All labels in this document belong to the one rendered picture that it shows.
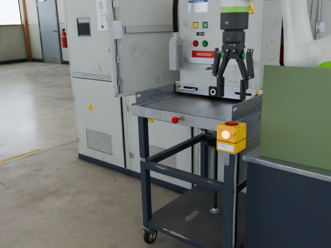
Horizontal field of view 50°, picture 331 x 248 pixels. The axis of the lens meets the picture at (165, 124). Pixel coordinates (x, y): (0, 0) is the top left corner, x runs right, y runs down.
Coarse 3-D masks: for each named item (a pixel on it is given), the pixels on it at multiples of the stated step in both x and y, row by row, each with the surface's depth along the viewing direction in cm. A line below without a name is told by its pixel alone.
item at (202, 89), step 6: (186, 84) 200; (192, 84) 197; (198, 84) 195; (204, 84) 192; (186, 90) 201; (192, 90) 198; (198, 90) 196; (204, 90) 193; (228, 90) 184; (234, 90) 181; (246, 90) 177; (258, 90) 173; (216, 96) 189; (228, 96) 184; (234, 96) 182
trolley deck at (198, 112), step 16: (176, 96) 201; (192, 96) 200; (208, 96) 199; (144, 112) 180; (160, 112) 173; (176, 112) 167; (192, 112) 166; (208, 112) 165; (224, 112) 164; (256, 112) 163; (208, 128) 157
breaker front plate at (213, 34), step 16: (208, 0) 180; (256, 0) 165; (192, 16) 188; (208, 16) 182; (256, 16) 166; (192, 32) 191; (208, 32) 184; (256, 32) 168; (192, 48) 193; (208, 48) 187; (256, 48) 170; (192, 64) 196; (208, 64) 189; (256, 64) 172; (192, 80) 198; (208, 80) 191; (256, 80) 174
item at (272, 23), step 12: (264, 0) 162; (276, 0) 172; (264, 12) 164; (276, 12) 175; (264, 24) 166; (276, 24) 177; (264, 36) 168; (276, 36) 179; (264, 48) 170; (276, 48) 181; (264, 60) 172; (276, 60) 184
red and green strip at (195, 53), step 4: (192, 52) 194; (196, 52) 192; (200, 52) 190; (204, 52) 189; (208, 52) 187; (212, 52) 186; (244, 52) 174; (192, 56) 194; (196, 56) 193; (200, 56) 191; (204, 56) 189; (208, 56) 188; (212, 56) 186; (244, 56) 175
